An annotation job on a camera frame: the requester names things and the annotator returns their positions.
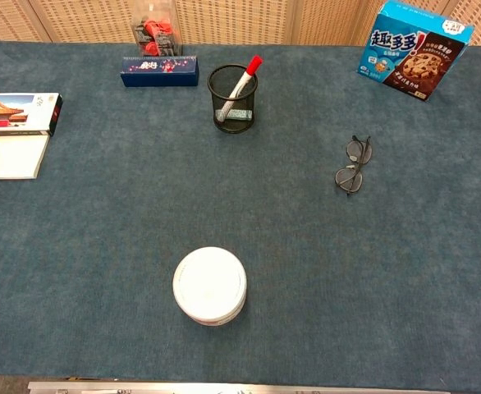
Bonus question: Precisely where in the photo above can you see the thin-framed eyeglasses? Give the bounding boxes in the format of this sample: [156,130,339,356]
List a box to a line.
[334,135,375,196]

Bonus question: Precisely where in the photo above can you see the black mesh pen holder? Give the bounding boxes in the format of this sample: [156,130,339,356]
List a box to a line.
[207,64,259,135]

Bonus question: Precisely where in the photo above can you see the round clear clip container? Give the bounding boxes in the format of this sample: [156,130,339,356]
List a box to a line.
[172,245,249,328]

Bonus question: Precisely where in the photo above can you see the red capped white marker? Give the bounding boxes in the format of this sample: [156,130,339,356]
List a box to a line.
[215,55,263,124]

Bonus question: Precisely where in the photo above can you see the blue felt table cover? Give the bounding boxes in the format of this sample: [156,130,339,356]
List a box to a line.
[0,39,481,385]

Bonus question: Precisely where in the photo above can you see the long dark blue box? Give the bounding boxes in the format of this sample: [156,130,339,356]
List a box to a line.
[120,56,199,88]

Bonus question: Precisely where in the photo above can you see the beige wicker screen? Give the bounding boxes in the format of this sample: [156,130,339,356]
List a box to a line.
[0,0,481,47]

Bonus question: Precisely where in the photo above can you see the red item behind box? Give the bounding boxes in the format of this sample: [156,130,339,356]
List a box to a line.
[131,0,183,57]

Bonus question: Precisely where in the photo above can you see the blue cookie box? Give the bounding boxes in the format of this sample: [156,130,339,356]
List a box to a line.
[356,0,475,103]

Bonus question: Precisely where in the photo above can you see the aluminium table edge rail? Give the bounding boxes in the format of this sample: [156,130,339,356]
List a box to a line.
[27,380,451,394]

